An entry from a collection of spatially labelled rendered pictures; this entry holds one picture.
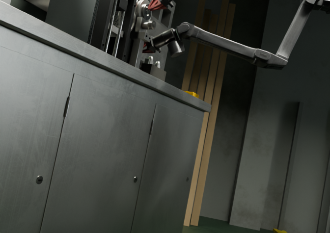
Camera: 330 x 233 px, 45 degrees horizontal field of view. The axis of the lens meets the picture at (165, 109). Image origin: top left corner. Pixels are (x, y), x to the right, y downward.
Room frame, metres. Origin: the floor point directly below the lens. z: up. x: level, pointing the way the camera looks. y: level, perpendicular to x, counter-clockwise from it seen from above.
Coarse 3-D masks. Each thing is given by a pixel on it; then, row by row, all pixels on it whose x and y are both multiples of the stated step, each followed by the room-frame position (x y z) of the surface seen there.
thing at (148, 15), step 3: (144, 6) 1.78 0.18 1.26; (141, 9) 1.78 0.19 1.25; (144, 9) 1.78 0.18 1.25; (141, 12) 1.78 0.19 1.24; (144, 12) 1.78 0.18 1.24; (147, 12) 1.81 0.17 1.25; (150, 12) 1.83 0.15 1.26; (141, 15) 1.79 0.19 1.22; (144, 15) 1.79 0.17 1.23; (147, 15) 1.82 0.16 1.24; (150, 15) 1.83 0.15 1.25; (144, 18) 1.79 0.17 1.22; (147, 18) 1.81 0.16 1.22
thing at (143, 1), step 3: (141, 0) 1.77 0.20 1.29; (144, 0) 1.79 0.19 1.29; (147, 0) 1.81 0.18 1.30; (141, 3) 1.77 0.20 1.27; (144, 3) 1.79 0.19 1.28; (147, 3) 1.81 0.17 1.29; (138, 6) 1.76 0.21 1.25; (141, 6) 1.77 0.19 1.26; (138, 9) 1.76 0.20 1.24; (138, 12) 1.76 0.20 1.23; (138, 15) 1.77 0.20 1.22; (150, 18) 1.86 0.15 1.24; (147, 21) 1.84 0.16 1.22; (135, 24) 1.84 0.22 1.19
